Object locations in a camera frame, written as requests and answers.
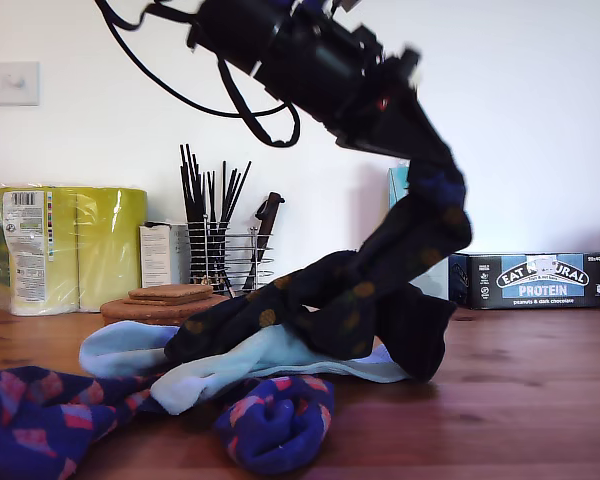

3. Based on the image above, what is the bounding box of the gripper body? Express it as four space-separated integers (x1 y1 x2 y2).
257 0 424 146

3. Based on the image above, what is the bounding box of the navy pineapple sock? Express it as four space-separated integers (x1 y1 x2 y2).
289 149 474 385
163 249 381 364

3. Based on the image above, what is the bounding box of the white sock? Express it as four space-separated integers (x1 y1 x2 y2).
78 321 181 377
149 327 414 415

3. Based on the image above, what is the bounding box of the blue pink-patterned sock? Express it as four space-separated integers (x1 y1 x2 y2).
0 365 154 480
212 375 336 475

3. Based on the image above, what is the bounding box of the black chopstick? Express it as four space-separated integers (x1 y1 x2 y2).
222 168 242 279
224 161 254 279
185 144 204 279
214 259 235 300
180 144 201 279
193 153 206 279
221 160 229 279
206 171 219 279

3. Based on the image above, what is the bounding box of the grey cloud tissue box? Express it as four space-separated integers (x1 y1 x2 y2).
408 253 451 303

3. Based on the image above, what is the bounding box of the black protein bar box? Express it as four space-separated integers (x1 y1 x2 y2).
448 251 600 311

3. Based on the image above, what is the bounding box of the small white carton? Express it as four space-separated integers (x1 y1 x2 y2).
138 222 191 290

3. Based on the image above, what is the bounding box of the square cork coaster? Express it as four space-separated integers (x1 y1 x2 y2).
129 292 214 305
128 283 215 297

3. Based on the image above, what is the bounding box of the yellow paper roll pack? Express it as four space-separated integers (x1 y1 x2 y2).
0 185 150 317

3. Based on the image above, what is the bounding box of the arm grey camera box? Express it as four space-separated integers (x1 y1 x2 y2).
324 0 366 16

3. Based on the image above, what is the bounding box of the braided black cable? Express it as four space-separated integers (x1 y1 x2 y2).
215 57 302 149

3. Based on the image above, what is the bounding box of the thin black cable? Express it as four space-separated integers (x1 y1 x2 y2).
94 0 294 119

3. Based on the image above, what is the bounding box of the dark-handled knife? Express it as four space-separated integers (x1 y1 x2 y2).
243 192 286 292

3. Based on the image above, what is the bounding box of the chrome wire utensil holder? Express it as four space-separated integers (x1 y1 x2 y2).
187 213 277 301

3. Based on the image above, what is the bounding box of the white light switch plate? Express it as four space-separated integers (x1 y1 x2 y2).
0 61 41 107

